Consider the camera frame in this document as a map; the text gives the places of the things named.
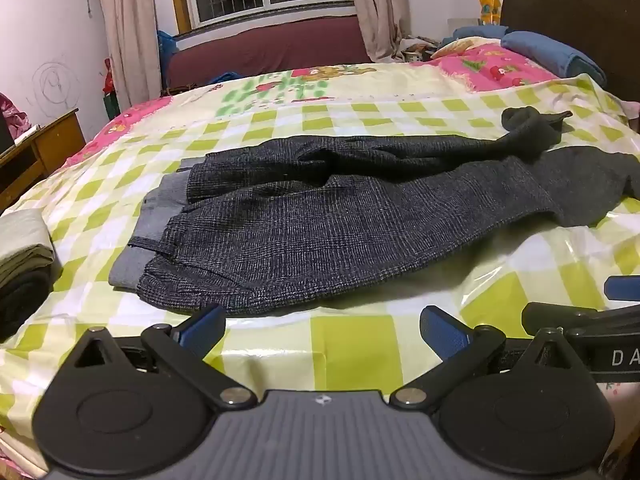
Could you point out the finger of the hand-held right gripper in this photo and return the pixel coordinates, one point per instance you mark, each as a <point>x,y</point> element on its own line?
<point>555,317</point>
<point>623,289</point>

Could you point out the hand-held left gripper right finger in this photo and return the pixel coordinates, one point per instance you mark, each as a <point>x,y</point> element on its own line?
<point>445,332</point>

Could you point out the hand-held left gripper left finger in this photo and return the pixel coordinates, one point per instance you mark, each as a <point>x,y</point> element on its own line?
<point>202,331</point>

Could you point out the dark grey plaid pants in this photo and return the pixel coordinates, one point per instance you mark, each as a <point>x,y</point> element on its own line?
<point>325,225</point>

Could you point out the pale pink cloth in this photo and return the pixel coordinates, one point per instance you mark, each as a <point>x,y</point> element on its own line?
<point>631,109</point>

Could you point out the folded black cloth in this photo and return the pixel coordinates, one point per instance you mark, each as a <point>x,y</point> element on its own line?
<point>20,300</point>

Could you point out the folded beige cloth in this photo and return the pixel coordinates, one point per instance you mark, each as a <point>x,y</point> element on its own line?
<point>20,240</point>

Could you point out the wooden desk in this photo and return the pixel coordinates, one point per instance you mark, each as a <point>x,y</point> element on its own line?
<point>55,140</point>

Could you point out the blue pillow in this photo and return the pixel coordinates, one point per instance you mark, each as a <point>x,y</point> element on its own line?
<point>545,50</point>

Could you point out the pink printed bed sheet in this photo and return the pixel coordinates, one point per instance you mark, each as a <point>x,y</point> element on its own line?
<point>500,67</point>

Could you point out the red and green bag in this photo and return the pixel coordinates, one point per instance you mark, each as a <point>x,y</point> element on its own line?
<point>108,82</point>

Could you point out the patterned cloth heap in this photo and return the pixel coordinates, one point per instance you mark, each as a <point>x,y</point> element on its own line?
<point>417,50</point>

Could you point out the dark brown headboard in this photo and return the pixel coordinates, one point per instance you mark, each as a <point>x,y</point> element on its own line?
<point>575,5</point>

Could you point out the blue bag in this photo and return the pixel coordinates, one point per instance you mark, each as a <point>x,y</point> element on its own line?
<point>166,45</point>

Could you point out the pink patterned cloth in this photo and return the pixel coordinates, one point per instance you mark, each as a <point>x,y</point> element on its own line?
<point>10,112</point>

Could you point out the blue folded cloth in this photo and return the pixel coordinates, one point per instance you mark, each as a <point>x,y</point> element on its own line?
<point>480,32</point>

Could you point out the yellow packet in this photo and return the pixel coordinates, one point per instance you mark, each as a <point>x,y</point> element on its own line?
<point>487,7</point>

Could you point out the beige curtain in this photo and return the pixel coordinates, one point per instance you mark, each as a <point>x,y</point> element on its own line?
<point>375,10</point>
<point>130,25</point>

